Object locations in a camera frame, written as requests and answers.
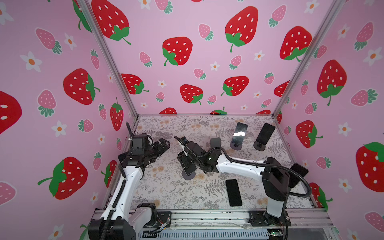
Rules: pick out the grey stand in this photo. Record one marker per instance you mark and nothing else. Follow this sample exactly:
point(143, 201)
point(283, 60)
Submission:
point(188, 177)
point(236, 147)

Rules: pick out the dark stand far right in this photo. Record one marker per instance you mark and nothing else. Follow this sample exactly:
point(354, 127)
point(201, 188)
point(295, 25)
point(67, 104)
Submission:
point(259, 146)

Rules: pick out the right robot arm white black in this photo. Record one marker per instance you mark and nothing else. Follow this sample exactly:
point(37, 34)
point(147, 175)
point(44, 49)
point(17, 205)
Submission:
point(279, 182)

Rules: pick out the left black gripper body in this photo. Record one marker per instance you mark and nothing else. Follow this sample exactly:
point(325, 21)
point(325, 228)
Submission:
point(155, 151)

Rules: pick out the white vent grille strip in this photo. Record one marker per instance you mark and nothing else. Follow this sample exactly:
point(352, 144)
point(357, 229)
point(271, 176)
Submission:
point(206, 235)

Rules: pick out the aluminium front rail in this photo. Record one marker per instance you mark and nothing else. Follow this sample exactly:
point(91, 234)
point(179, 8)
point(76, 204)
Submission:
point(229, 219)

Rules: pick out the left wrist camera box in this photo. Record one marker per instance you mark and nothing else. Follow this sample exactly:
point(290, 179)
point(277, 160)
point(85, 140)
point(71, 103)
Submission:
point(141, 142)

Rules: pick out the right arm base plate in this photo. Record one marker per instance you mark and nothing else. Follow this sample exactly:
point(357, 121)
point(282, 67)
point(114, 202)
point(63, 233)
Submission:
point(263, 219)

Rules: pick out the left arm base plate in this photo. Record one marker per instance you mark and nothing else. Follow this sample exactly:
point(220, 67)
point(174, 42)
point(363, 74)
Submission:
point(158, 219)

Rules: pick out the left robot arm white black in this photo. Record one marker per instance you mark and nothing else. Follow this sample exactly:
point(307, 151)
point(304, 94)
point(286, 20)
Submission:
point(116, 222)

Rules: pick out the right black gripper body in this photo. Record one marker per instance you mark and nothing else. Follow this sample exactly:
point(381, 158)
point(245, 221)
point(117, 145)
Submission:
point(199, 164)

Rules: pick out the grey stand under reflective phone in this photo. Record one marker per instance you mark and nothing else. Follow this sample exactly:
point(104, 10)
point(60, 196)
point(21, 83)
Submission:
point(236, 147)

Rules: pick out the black phone wood stand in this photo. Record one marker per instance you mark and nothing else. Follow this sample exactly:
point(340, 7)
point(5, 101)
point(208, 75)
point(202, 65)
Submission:
point(234, 194)

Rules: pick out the reflective phone blue edge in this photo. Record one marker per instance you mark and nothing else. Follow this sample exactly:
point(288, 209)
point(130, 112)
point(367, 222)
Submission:
point(239, 134)

